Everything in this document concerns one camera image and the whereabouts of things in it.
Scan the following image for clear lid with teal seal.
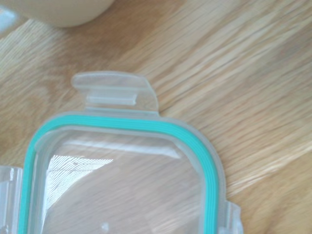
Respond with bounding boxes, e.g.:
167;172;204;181
0;71;244;234

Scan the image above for tapered white mug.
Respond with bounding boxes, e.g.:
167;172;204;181
19;0;116;28

